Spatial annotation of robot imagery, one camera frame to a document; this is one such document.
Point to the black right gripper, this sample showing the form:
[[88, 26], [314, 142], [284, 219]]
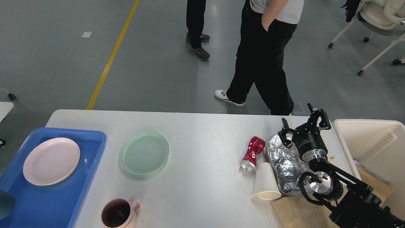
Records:
[[307, 139]]

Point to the mint green plate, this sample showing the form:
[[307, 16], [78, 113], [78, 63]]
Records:
[[144, 153]]

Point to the pink HOME mug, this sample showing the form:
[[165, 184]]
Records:
[[121, 213]]

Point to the teal mug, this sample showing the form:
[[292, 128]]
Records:
[[7, 204]]

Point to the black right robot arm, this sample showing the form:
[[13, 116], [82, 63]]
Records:
[[350, 200]]

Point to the clear floor plate right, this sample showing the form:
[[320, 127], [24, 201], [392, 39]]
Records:
[[298, 109]]

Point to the crumpled aluminium foil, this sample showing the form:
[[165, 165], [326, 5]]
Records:
[[287, 164]]

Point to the crushed red can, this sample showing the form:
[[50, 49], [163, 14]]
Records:
[[255, 146]]

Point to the white paper cup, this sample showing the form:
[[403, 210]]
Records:
[[265, 186]]

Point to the beige plastic bin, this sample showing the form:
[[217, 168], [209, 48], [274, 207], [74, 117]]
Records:
[[379, 147]]

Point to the brown paper bag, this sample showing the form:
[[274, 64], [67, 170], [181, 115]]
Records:
[[296, 212]]

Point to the person in white sneakers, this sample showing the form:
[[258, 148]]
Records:
[[266, 28]]

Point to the white office chair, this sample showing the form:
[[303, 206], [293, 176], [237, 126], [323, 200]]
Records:
[[384, 17]]

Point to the person in dark sneakers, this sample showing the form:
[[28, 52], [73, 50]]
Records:
[[195, 24]]

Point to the pink plate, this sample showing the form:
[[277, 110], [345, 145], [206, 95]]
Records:
[[51, 161]]

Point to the blue plastic tray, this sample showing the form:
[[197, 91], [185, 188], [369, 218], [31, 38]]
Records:
[[58, 205]]

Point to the chair caster at left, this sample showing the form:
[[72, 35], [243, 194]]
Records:
[[9, 94]]

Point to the white side table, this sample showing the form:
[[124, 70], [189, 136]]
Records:
[[5, 108]]

